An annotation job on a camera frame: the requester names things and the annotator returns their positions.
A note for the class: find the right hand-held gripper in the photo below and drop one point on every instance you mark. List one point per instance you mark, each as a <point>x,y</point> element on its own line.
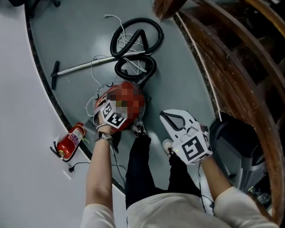
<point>192,151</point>

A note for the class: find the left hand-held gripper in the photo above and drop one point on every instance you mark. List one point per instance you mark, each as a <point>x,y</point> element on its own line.
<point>112,117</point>

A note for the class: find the red vacuum cleaner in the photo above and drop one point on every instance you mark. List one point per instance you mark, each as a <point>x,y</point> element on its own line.
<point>130,91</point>

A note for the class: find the person's right forearm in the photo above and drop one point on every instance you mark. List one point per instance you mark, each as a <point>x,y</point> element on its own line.
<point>213,177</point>

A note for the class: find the person's left forearm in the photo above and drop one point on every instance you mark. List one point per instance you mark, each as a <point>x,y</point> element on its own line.
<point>97,170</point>

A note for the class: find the metal vacuum wand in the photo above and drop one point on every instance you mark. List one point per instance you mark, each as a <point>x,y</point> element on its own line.
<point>73,69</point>

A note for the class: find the person's right shoe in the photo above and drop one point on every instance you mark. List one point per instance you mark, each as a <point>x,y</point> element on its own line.
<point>167,146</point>

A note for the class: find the person's shoe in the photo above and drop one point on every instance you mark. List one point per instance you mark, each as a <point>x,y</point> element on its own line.
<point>139,128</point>
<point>167,146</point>

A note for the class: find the grey wrist band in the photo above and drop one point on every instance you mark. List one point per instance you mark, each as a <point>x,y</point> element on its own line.
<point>104,136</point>

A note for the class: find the person's left shoe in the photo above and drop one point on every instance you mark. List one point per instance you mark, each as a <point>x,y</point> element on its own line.
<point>139,128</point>

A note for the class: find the red fire extinguisher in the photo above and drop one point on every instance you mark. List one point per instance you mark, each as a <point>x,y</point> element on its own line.
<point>70,141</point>

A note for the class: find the person's black trousers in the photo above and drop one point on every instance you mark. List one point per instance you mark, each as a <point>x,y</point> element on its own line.
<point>142,170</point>

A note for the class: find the dark grey plastic machine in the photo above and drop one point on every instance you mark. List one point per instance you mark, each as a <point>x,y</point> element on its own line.
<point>240,151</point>

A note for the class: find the wooden stair railing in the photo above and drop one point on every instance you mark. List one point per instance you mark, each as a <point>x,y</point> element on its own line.
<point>240,91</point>

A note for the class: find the person's white shirt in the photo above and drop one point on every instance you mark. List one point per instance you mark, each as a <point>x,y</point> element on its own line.
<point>168,212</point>

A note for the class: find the black office chair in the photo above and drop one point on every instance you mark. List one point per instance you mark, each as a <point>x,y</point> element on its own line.
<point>53,1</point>

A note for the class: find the white wall socket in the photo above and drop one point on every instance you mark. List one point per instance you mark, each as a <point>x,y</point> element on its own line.
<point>66,174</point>

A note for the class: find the wooden newel post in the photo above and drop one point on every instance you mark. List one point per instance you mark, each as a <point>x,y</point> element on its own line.
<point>171,1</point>

